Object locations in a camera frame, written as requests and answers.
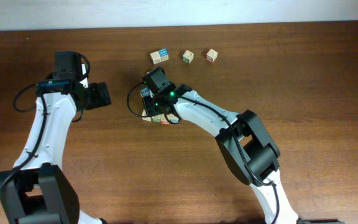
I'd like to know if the yellow letter wooden block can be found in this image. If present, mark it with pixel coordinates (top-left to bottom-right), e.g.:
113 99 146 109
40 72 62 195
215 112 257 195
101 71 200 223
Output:
142 110 152 122

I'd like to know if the green label wooden block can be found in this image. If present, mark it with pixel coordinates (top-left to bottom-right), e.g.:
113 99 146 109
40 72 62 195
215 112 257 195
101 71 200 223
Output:
151 114 162 123

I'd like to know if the red label wooden block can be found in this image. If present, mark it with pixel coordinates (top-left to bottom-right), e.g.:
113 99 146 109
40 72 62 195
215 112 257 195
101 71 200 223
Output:
160 114 170 124

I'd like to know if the blue label wooden block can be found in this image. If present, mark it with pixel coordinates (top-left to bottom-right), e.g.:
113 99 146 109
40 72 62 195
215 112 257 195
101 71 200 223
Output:
168 114 179 123

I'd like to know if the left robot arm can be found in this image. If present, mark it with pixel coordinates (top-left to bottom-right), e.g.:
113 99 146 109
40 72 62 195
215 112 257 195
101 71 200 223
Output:
0 51 111 224

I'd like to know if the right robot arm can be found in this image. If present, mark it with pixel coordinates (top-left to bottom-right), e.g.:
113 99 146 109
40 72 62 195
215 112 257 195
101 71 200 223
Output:
142 67 300 223

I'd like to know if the blue number five block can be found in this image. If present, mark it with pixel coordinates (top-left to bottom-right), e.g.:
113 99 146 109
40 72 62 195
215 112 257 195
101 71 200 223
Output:
140 87 150 98

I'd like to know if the plain wooden block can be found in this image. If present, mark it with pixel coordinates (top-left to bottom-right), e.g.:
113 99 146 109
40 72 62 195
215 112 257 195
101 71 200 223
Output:
150 51 161 64

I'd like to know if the blue top wooden block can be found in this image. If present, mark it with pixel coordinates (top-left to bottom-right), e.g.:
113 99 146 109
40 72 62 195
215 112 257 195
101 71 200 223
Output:
158 49 169 62

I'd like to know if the green wooden block far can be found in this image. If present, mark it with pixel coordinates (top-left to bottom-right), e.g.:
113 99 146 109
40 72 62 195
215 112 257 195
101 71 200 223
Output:
182 50 194 64

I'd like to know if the red wooden block far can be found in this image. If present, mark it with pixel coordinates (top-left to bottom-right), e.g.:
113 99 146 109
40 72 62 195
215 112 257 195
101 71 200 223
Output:
206 49 218 62

